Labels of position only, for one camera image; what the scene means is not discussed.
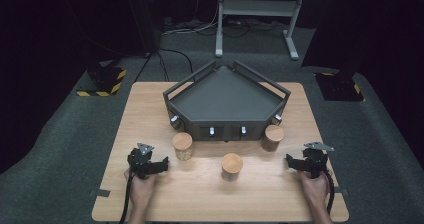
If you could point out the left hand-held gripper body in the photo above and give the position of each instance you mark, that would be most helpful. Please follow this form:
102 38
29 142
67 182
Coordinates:
141 157

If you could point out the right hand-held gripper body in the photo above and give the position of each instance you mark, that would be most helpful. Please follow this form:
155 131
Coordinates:
315 159

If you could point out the glass jar of pale seeds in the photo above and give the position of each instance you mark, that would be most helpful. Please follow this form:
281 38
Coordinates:
182 140

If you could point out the glass jar of reddish fruit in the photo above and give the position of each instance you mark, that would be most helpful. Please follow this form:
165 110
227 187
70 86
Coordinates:
274 133

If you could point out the glass jar of brown nuts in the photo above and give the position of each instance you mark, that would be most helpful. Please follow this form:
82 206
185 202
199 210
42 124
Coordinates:
232 163

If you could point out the dark grey corner rack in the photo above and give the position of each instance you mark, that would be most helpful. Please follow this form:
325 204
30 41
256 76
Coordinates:
226 94

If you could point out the person's left hand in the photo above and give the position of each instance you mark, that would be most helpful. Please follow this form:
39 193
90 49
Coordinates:
141 190

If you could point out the person's right hand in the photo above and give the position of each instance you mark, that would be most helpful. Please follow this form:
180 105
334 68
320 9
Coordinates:
313 190

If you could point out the black yellow striped base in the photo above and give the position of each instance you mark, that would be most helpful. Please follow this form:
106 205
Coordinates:
340 87
103 80

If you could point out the grey metal stand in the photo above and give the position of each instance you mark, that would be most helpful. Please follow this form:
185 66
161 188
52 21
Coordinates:
256 8

